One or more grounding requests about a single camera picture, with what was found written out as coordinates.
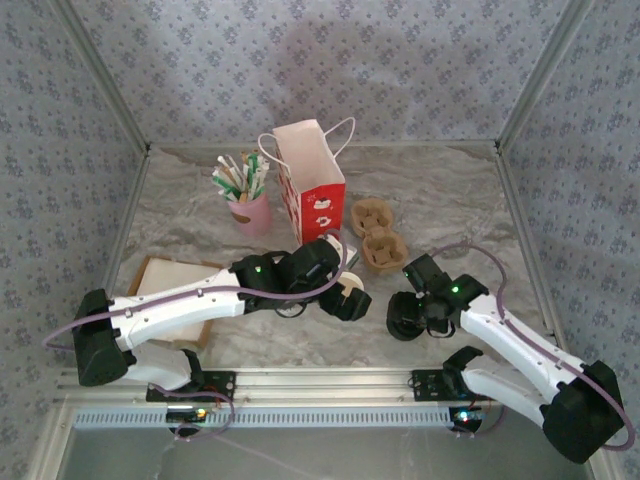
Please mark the grey metal panel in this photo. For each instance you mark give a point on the grey metal panel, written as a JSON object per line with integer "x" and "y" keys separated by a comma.
{"x": 350, "y": 455}

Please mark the pink sachet holder cup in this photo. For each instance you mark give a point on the pink sachet holder cup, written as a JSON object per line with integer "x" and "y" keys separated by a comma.
{"x": 252, "y": 217}

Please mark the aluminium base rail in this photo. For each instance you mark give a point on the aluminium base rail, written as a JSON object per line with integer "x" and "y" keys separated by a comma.
{"x": 325, "y": 385}

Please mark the brown paper sachet stick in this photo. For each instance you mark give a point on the brown paper sachet stick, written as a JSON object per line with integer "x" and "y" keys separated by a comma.
{"x": 243, "y": 197}
{"x": 245, "y": 167}

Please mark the stacked black plastic lids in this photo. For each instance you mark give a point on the stacked black plastic lids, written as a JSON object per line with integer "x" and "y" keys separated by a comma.
{"x": 400, "y": 325}

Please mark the stack of white napkins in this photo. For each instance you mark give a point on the stack of white napkins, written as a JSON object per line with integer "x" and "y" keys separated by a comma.
{"x": 205, "y": 336}

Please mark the white paper sachet stick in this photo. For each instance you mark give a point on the white paper sachet stick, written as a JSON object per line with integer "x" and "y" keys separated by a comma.
{"x": 222, "y": 179}
{"x": 227, "y": 169}
{"x": 261, "y": 175}

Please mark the right controller board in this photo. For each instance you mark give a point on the right controller board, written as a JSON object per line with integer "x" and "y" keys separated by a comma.
{"x": 465, "y": 417}

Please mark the red white paper bag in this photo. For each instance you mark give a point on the red white paper bag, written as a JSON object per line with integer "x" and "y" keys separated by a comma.
{"x": 320, "y": 210}

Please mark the left controller board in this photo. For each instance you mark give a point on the left controller board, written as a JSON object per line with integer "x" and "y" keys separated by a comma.
{"x": 185, "y": 415}

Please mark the controller board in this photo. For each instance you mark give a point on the controller board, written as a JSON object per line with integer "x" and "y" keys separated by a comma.
{"x": 185, "y": 415}
{"x": 465, "y": 417}

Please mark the green paper sachet stick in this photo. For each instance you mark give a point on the green paper sachet stick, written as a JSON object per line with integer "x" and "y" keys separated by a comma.
{"x": 222, "y": 190}
{"x": 254, "y": 167}

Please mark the black paper coffee cup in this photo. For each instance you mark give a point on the black paper coffee cup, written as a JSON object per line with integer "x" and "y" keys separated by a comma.
{"x": 350, "y": 284}

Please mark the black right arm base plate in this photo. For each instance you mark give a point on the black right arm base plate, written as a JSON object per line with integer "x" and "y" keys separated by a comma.
{"x": 425, "y": 385}

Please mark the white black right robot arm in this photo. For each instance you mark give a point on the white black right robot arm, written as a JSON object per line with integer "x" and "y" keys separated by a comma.
{"x": 500, "y": 340}

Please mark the aluminium frame post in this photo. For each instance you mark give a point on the aluminium frame post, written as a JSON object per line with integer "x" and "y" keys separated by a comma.
{"x": 106, "y": 75}
{"x": 540, "y": 75}

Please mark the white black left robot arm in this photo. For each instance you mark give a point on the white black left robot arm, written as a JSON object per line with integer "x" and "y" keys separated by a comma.
{"x": 175, "y": 306}

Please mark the brown pulp cup carrier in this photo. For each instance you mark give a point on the brown pulp cup carrier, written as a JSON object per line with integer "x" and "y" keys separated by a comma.
{"x": 375, "y": 232}

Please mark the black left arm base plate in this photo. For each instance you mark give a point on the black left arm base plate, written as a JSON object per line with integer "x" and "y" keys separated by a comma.
{"x": 225, "y": 382}

